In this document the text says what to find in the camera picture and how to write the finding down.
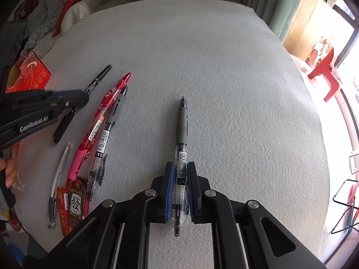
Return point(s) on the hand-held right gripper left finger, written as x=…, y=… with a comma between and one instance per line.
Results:
x=169, y=193

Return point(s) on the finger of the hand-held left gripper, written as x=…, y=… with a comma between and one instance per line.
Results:
x=75, y=101
x=67, y=92

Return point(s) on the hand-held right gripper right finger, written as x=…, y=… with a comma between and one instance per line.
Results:
x=193, y=193

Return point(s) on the black marker pen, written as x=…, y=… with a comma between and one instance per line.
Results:
x=98, y=77

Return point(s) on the red cardboard box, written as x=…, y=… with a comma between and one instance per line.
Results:
x=36, y=72

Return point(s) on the red printed tube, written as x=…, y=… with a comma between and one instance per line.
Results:
x=63, y=201

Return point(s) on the mahjong print small box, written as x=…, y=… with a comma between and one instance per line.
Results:
x=75, y=204

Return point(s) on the person's left hand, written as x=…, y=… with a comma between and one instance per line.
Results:
x=11, y=171

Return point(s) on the red pens under black pens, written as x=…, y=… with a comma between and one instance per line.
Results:
x=106, y=103

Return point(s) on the white gel pen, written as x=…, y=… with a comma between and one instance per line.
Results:
x=60, y=168

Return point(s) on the dark cloth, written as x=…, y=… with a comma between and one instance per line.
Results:
x=15, y=39

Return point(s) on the white pillow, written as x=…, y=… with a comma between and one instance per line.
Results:
x=78, y=14

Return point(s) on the red cloth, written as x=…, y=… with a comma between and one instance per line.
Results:
x=71, y=2

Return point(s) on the grey patterned bedding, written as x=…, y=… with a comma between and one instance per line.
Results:
x=50, y=2

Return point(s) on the dark red printed cushion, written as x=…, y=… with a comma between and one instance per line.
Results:
x=26, y=5

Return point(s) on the metal folding rack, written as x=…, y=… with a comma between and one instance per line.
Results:
x=350, y=218

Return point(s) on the white framed board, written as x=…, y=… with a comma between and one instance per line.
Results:
x=354, y=162

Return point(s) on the red plastic chair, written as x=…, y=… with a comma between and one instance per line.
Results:
x=325, y=64

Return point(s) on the wooden board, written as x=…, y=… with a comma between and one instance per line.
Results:
x=303, y=25

